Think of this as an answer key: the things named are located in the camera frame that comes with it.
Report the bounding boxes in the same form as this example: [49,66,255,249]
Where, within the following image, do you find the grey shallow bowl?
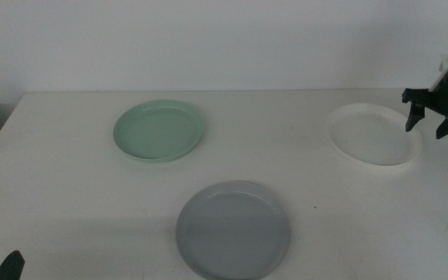
[175,180,292,280]

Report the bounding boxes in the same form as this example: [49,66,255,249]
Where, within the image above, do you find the mint green shallow bowl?
[112,99,205,163]

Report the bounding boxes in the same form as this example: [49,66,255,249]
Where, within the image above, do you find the white shallow bowl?
[324,103,423,167]

